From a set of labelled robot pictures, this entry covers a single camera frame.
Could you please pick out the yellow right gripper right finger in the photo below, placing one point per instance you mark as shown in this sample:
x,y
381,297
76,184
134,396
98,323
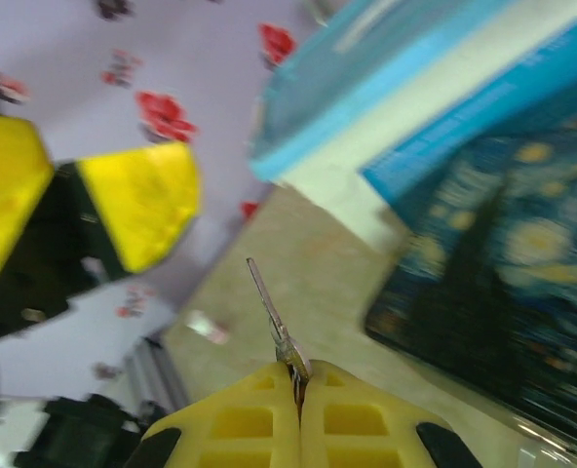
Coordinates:
x,y
357,419

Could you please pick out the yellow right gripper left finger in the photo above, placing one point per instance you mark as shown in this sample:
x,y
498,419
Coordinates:
x,y
249,419

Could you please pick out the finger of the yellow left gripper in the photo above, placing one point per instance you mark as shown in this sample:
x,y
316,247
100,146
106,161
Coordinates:
x,y
142,205
6,185

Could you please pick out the small silver key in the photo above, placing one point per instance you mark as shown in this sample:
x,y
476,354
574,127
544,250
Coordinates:
x,y
273,317

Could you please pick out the starry night tin box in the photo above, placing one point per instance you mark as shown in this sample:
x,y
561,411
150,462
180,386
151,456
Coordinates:
x,y
503,273

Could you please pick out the blue lidded plastic storage box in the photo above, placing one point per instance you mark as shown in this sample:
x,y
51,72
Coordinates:
x,y
366,97

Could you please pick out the aluminium frame post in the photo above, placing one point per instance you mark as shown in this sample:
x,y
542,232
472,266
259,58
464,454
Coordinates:
x,y
157,375

